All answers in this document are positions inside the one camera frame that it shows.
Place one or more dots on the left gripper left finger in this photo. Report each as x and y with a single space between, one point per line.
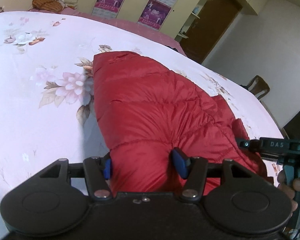
97 171

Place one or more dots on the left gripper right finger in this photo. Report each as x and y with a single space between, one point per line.
193 170

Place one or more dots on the red quilted down jacket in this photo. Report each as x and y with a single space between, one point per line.
144 111

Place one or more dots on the person right hand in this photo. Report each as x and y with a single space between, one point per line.
290 191

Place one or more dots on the wooden chair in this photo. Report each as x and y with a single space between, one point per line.
258 87

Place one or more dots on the pink striped blanket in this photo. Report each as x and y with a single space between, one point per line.
131 27

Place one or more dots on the brown wooden door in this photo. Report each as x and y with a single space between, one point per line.
214 19

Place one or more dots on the lower right purple poster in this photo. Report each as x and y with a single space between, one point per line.
154 14

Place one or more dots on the lower left purple poster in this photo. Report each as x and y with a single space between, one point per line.
107 8

